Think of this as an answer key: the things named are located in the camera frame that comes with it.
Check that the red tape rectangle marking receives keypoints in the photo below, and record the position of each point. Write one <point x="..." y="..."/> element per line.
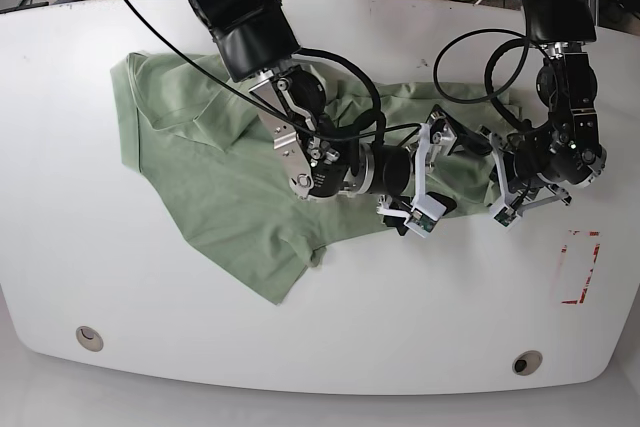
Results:
<point x="578" y="259"/>

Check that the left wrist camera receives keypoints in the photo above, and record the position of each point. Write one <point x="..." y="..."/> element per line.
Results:
<point x="505" y="215"/>

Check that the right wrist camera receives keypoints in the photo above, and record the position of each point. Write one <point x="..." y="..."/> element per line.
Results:
<point x="423" y="223"/>

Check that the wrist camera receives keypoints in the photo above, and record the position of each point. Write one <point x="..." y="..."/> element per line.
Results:
<point x="423" y="223"/>
<point x="505" y="215"/>

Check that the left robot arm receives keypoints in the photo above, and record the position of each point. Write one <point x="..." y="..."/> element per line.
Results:
<point x="533" y="163"/>

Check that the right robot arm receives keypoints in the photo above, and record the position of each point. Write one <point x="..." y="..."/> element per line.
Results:
<point x="322" y="159"/>

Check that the right table cable grommet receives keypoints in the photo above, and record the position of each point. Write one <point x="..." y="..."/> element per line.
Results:
<point x="527" y="363"/>

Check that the green polo shirt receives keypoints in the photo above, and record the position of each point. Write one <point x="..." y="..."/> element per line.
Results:
<point x="211" y="161"/>

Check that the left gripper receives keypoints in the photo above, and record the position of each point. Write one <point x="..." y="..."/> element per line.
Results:
<point x="519" y="187"/>

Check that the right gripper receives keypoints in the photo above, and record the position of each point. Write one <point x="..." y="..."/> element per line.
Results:
<point x="404" y="174"/>

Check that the table cable grommet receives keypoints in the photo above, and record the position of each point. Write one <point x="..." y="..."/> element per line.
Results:
<point x="527" y="363"/>
<point x="89" y="339"/>

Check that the left table cable grommet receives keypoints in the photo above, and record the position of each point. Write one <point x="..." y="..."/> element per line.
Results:
<point x="89" y="339"/>

